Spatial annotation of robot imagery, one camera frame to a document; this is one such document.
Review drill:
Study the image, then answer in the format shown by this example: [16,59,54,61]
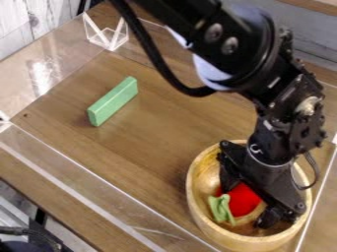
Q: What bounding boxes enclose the clear acrylic corner bracket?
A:
[82,13,129,51]

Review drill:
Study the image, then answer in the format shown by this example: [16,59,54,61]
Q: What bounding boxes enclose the green rectangular block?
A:
[87,77,138,127]

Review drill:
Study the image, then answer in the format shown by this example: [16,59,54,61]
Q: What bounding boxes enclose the round wooden bowl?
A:
[186,144,312,252]

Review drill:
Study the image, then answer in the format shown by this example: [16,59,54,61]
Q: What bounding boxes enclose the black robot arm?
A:
[110,0,326,228]

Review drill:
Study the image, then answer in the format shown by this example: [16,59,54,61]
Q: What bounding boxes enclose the red plush strawberry toy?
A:
[209,183,262,225]

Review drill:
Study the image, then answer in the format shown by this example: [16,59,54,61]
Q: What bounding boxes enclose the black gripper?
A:
[215,140,308,230]

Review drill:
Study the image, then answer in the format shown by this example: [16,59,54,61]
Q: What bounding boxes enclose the black metal stand base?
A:
[30,209,74,252]

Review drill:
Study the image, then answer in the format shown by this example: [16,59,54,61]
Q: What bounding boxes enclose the black cable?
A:
[0,224,63,252]

